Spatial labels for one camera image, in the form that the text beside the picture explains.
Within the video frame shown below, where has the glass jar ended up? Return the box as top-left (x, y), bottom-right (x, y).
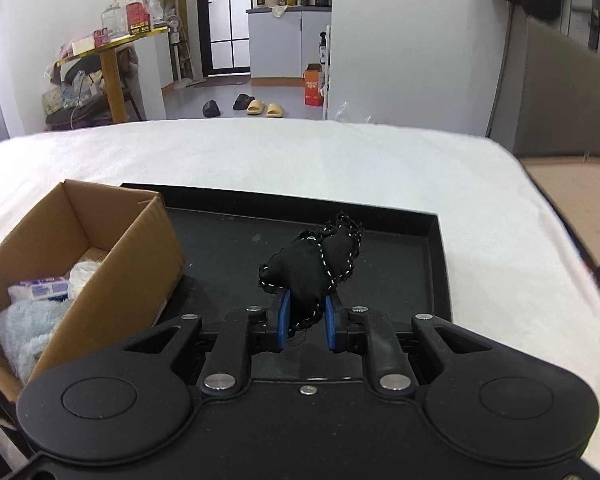
top-left (101, 0), bottom-right (126, 41)

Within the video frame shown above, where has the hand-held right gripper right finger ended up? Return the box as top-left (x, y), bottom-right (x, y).
top-left (324, 292), bottom-right (486, 394)

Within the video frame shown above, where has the black plastic tray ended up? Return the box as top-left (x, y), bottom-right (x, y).
top-left (119, 183), bottom-right (454, 382)

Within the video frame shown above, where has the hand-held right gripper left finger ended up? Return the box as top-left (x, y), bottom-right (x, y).
top-left (122, 289), bottom-right (292, 397)

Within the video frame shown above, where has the blue tissue pack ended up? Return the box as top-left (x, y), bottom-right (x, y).
top-left (7, 276), bottom-right (72, 304)

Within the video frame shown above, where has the grey padded headboard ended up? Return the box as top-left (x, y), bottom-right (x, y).
top-left (512, 12), bottom-right (600, 159)

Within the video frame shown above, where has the door lock panel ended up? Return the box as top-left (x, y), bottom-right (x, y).
top-left (587, 0), bottom-right (600, 51)

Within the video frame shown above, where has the black stitched stuffed toy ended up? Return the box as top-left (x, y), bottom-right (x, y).
top-left (257, 212), bottom-right (365, 347)

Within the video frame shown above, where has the light blue fluffy towel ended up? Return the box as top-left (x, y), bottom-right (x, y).
top-left (0, 300), bottom-right (74, 384)

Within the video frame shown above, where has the dark chair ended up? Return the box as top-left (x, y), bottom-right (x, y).
top-left (46, 49), bottom-right (147, 129)

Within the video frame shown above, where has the large red box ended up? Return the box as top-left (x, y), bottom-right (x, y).
top-left (125, 2), bottom-right (154, 36)

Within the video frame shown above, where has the white standing fan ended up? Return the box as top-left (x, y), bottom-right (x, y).
top-left (168, 14), bottom-right (194, 92)

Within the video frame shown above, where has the brown cardboard box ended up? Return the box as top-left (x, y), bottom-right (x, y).
top-left (0, 179), bottom-right (186, 404)

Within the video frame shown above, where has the dark doormat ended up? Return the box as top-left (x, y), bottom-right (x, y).
top-left (194, 75), bottom-right (251, 89)

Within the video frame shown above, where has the orange carton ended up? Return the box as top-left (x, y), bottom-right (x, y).
top-left (303, 63), bottom-right (326, 107)

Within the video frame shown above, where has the patterned storage box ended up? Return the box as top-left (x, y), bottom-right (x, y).
top-left (42, 87), bottom-right (64, 117)

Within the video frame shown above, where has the glass panel door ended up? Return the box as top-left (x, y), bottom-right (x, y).
top-left (200, 0), bottom-right (254, 79)

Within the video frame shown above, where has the white packet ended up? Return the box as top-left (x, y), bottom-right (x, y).
top-left (68, 258), bottom-right (103, 301)

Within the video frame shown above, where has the clear plastic bag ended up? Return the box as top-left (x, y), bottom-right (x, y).
top-left (329, 102), bottom-right (377, 124)

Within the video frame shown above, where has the round gold-edged table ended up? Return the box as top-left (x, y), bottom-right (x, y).
top-left (54, 27), bottom-right (171, 124)

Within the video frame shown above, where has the white kitchen cabinet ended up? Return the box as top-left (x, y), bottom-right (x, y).
top-left (247, 7), bottom-right (333, 80)

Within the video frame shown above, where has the dark wall cable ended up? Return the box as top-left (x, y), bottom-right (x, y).
top-left (484, 0), bottom-right (514, 139)

